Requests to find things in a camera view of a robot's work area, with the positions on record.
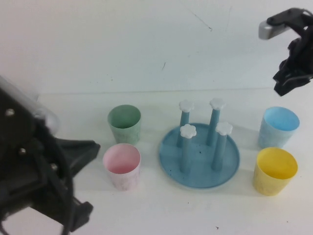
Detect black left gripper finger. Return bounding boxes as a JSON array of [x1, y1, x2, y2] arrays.
[[64, 200, 94, 233]]

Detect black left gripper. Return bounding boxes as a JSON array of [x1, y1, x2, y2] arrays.
[[0, 85, 101, 222]]

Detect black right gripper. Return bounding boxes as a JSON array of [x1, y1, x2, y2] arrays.
[[272, 24, 313, 96]]

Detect light blue marbled plastic cup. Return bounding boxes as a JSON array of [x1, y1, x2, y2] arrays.
[[258, 106, 300, 149]]

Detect green marbled plastic cup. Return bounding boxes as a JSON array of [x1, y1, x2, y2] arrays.
[[107, 104, 142, 145]]

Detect pink marbled plastic cup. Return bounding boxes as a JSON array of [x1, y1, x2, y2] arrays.
[[102, 143, 142, 192]]

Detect yellow plastic cup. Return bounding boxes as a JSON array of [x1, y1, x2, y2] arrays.
[[252, 146, 299, 196]]

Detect blue cup stand white caps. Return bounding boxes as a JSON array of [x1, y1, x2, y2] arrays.
[[158, 97, 241, 190]]

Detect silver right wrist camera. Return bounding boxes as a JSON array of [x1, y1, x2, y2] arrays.
[[258, 20, 294, 40]]

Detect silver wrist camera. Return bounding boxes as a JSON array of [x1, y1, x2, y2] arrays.
[[0, 73, 61, 135], [258, 20, 294, 40]]

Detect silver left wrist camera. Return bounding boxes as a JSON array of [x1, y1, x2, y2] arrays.
[[0, 73, 61, 135]]

